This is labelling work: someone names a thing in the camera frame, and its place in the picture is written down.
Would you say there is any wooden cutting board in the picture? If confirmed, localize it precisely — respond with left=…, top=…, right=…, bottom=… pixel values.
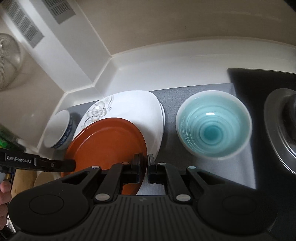
left=11, top=169, right=37, bottom=198

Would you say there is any left hand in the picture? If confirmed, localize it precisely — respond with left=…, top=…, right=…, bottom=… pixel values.
left=0, top=180, right=11, bottom=230

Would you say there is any teal glazed ceramic bowl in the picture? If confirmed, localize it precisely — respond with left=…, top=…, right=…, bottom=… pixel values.
left=175, top=90, right=252, bottom=160

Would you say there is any black spice rack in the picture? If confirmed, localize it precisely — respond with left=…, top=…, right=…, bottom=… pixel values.
left=1, top=125, right=26, bottom=152

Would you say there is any red-brown round plate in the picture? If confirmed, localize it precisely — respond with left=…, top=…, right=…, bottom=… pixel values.
left=61, top=117, right=148, bottom=195

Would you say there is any metal mesh strainer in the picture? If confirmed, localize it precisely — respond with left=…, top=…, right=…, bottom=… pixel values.
left=0, top=33, right=23, bottom=90

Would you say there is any small white floral plate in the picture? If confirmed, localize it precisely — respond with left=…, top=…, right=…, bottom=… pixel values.
left=74, top=90, right=166, bottom=195

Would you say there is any large white floral plate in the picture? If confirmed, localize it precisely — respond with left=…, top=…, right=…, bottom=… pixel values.
left=159, top=102, right=165, bottom=132

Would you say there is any black gas stove top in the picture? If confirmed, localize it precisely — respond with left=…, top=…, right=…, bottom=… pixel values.
left=227, top=68, right=295, bottom=240

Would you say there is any grey wall vent right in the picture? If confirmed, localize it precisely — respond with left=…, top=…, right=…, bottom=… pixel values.
left=42, top=0, right=76, bottom=24

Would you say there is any white bowl blue rim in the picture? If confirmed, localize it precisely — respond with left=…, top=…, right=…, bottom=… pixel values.
left=43, top=110, right=76, bottom=150

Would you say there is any grey wall vent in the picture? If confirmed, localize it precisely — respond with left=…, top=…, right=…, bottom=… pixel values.
left=42, top=0, right=76, bottom=24
left=1, top=0, right=44, bottom=48

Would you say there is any left gas burner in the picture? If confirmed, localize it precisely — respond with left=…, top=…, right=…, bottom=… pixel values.
left=264, top=88, right=295, bottom=175

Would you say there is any grey wall vent left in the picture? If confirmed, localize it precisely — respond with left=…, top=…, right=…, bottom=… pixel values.
left=1, top=0, right=44, bottom=48

